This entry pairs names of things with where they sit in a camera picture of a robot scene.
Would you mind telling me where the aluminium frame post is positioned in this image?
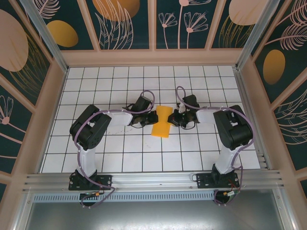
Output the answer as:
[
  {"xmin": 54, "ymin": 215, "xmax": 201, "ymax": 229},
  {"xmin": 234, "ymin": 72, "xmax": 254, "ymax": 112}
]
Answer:
[
  {"xmin": 236, "ymin": 0, "xmax": 282, "ymax": 70},
  {"xmin": 19, "ymin": 0, "xmax": 70, "ymax": 73}
]

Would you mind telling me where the orange cloth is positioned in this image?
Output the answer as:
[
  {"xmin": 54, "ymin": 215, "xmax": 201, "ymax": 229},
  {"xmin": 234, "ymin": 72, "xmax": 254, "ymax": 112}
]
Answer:
[{"xmin": 151, "ymin": 104, "xmax": 174, "ymax": 139}]

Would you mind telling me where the aluminium mounting rail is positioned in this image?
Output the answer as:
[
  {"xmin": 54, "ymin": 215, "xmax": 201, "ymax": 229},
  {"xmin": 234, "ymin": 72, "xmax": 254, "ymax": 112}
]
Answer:
[{"xmin": 23, "ymin": 169, "xmax": 286, "ymax": 192}]

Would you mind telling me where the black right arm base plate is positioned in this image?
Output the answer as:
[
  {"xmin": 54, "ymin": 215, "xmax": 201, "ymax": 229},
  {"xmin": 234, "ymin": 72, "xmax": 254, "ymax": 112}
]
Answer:
[{"xmin": 196, "ymin": 172, "xmax": 240, "ymax": 189}]

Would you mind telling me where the aluminium side rail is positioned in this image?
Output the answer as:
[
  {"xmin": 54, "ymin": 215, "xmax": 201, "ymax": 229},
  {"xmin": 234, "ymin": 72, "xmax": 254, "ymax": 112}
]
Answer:
[{"xmin": 233, "ymin": 68, "xmax": 273, "ymax": 171}]

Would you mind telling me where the grey metal sheet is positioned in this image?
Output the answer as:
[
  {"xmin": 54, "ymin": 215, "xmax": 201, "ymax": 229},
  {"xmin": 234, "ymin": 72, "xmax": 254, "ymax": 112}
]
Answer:
[{"xmin": 14, "ymin": 189, "xmax": 297, "ymax": 230}]

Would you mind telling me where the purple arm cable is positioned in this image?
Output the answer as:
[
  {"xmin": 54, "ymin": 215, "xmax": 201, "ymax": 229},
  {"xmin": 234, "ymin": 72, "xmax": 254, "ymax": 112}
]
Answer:
[
  {"xmin": 176, "ymin": 86, "xmax": 255, "ymax": 207},
  {"xmin": 74, "ymin": 90, "xmax": 155, "ymax": 208}
]

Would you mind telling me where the slotted grey cable duct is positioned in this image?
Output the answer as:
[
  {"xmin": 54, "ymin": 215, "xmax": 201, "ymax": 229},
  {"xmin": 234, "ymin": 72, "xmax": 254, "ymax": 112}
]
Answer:
[{"xmin": 32, "ymin": 190, "xmax": 216, "ymax": 204}]

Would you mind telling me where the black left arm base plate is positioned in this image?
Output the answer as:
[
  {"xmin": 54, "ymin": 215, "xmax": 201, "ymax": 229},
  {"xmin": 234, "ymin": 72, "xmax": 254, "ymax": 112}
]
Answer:
[{"xmin": 68, "ymin": 174, "xmax": 113, "ymax": 191}]

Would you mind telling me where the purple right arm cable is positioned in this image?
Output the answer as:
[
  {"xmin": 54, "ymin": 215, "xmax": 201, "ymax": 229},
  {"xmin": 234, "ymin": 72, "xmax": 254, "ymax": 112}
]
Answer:
[{"xmin": 176, "ymin": 86, "xmax": 255, "ymax": 207}]

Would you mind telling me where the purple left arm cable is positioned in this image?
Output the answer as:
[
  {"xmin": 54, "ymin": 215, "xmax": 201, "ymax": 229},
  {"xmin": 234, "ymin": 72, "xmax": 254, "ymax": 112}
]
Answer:
[{"xmin": 74, "ymin": 90, "xmax": 155, "ymax": 208}]

